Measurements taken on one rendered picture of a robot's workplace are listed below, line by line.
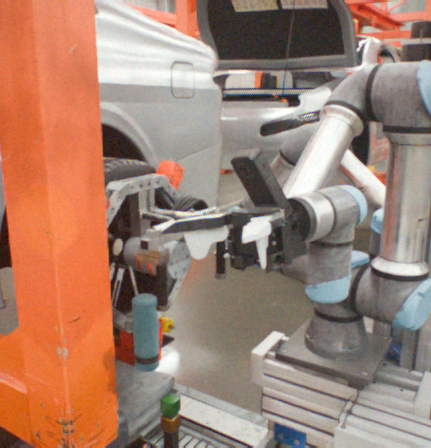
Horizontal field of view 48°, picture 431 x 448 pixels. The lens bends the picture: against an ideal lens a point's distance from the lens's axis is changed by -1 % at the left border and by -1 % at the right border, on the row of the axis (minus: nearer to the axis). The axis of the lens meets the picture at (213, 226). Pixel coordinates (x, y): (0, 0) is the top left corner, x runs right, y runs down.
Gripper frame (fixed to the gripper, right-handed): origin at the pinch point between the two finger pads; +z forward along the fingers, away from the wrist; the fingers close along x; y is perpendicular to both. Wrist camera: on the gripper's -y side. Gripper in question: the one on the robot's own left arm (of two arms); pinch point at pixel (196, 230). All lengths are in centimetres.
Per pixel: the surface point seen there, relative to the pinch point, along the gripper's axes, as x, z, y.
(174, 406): 48, -27, 53
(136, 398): 115, -57, 86
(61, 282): 54, -6, 16
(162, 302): 75, -47, 36
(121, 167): 102, -56, -6
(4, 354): 84, -1, 38
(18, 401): 78, 0, 49
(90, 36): 49, -18, -36
